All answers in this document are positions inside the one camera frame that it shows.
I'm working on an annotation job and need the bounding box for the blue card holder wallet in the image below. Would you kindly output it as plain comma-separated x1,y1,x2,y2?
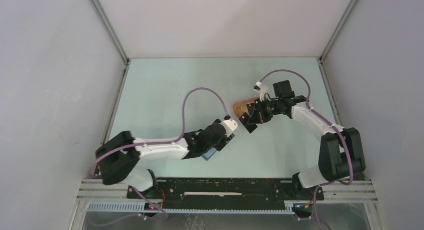
201,148,217,161

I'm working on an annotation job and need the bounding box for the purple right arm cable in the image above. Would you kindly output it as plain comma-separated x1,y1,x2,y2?
258,69,354,230

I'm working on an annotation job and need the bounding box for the pink oval tray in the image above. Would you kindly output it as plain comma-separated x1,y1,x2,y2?
232,97,257,118

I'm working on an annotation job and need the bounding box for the blue-white cable duct strip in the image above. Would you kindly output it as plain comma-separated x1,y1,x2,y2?
87,201,294,214

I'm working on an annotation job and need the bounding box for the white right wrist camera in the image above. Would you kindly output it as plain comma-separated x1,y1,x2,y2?
253,81,269,101

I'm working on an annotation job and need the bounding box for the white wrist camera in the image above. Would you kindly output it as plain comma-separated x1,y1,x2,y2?
253,81,269,101
220,118,238,137

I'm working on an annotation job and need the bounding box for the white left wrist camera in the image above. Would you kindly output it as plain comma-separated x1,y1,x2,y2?
220,118,238,137

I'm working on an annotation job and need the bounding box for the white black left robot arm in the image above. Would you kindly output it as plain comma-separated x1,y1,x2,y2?
95,119,238,198

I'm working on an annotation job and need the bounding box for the aluminium frame rail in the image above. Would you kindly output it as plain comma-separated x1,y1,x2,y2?
76,179,379,205

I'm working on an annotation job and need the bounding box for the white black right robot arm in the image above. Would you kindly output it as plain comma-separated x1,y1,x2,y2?
232,80,366,199

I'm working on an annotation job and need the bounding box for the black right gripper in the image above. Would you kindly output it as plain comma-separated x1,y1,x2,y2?
248,97,282,124

